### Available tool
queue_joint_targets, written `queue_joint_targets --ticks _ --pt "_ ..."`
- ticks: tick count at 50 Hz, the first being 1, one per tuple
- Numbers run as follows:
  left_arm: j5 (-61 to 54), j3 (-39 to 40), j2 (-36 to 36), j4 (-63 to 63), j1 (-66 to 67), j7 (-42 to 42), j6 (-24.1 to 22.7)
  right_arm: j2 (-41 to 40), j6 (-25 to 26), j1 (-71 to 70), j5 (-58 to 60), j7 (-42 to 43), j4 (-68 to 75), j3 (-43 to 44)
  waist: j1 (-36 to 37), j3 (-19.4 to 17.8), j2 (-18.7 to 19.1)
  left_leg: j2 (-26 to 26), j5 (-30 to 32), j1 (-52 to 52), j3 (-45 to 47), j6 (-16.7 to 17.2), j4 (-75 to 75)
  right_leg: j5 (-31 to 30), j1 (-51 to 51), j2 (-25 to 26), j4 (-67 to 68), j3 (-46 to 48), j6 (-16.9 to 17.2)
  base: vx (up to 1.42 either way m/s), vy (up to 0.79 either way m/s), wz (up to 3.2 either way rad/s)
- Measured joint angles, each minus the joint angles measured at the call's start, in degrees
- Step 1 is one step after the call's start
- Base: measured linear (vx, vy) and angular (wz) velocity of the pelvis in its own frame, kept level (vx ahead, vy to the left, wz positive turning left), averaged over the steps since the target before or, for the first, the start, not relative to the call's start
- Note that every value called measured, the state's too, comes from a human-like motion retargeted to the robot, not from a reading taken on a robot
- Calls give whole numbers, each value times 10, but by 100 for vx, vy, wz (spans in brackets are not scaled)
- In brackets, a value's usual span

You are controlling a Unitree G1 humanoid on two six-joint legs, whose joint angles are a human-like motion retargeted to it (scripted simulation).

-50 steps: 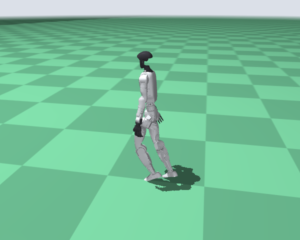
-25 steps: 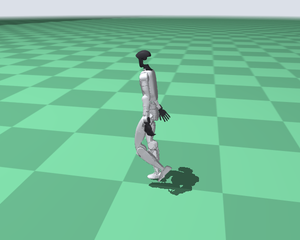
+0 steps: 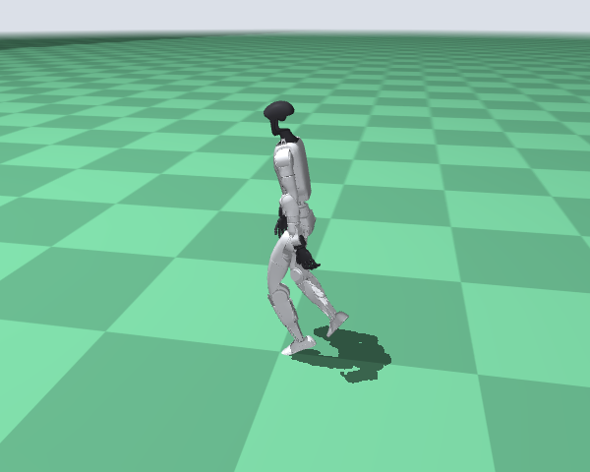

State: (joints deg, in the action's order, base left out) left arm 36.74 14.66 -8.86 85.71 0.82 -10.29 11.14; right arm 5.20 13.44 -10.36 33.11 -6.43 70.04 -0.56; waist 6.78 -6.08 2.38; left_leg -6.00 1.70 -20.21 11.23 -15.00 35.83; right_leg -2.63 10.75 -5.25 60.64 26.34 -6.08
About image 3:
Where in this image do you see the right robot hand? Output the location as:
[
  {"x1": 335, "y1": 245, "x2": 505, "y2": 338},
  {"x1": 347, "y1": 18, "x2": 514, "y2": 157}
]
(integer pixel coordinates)
[{"x1": 274, "y1": 206, "x2": 288, "y2": 238}]

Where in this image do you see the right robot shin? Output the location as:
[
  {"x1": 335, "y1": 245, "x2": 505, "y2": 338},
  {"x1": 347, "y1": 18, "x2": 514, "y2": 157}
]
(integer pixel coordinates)
[{"x1": 295, "y1": 269, "x2": 337, "y2": 322}]

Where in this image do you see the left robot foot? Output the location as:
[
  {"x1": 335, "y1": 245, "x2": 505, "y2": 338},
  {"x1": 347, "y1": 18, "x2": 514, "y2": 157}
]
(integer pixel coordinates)
[{"x1": 281, "y1": 335, "x2": 317, "y2": 356}]

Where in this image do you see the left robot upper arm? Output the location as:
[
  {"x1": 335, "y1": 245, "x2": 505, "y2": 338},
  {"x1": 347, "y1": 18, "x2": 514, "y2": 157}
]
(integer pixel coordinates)
[{"x1": 274, "y1": 148, "x2": 298, "y2": 205}]

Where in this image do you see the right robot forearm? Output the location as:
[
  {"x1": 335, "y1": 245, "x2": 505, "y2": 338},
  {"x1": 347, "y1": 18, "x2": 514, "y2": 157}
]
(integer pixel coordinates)
[{"x1": 279, "y1": 194, "x2": 286, "y2": 215}]

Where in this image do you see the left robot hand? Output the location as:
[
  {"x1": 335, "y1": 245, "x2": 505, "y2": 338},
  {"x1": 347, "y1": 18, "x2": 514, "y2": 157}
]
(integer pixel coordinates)
[{"x1": 293, "y1": 235, "x2": 321, "y2": 270}]

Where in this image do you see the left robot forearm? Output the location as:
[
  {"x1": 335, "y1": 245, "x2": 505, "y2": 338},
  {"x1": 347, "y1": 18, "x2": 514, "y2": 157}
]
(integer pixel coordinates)
[{"x1": 282, "y1": 195, "x2": 305, "y2": 246}]

